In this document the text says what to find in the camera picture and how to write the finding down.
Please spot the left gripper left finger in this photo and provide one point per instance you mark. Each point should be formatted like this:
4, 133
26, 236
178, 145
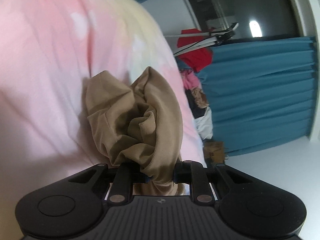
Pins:
136, 175

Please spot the pink garment in pile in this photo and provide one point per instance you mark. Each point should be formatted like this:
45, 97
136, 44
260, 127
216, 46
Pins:
190, 80

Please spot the black garment in pile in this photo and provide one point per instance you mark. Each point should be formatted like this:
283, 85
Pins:
195, 109

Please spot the blue curtain right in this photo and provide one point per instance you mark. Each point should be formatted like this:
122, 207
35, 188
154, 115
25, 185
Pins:
262, 94

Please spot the dark window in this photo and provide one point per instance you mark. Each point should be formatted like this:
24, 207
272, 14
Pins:
267, 19

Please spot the pastel tie-dye bed duvet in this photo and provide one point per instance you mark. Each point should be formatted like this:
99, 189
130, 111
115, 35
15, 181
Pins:
49, 50

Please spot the white garment in pile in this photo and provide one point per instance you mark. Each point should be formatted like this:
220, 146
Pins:
204, 125

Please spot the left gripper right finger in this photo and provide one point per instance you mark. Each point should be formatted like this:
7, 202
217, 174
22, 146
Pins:
182, 173

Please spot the red garment on tripod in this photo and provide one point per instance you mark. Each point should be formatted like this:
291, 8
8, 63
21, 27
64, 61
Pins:
197, 59

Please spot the tan hoodie with white print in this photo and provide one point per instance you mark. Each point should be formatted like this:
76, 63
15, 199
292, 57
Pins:
141, 122

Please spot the brown cardboard box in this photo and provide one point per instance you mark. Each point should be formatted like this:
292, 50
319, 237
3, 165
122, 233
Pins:
214, 151

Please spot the brown fuzzy garment in pile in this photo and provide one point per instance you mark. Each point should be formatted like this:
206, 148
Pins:
200, 98

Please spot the silver camera tripod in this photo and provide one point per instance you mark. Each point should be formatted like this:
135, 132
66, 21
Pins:
211, 38

